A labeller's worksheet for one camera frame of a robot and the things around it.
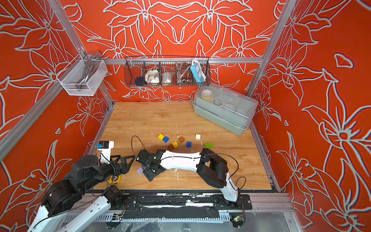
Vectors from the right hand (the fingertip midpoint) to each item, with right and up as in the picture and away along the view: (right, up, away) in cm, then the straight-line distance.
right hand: (148, 175), depth 78 cm
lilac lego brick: (-6, +1, +5) cm, 8 cm away
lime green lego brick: (+36, +13, +17) cm, 42 cm away
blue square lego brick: (+23, +14, +14) cm, 30 cm away
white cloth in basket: (-1, +59, +14) cm, 60 cm away
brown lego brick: (+11, +12, +14) cm, 21 cm away
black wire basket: (+4, +65, +22) cm, 69 cm away
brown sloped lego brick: (+18, +17, +17) cm, 30 cm away
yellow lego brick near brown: (+14, +14, +14) cm, 24 cm away
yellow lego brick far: (+4, +19, +18) cm, 26 cm away
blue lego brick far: (+7, +17, +18) cm, 26 cm away
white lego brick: (+29, +19, +19) cm, 40 cm away
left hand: (-6, +15, -14) cm, 21 cm away
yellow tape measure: (-18, -3, +1) cm, 19 cm away
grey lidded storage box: (+49, +36, +10) cm, 62 cm away
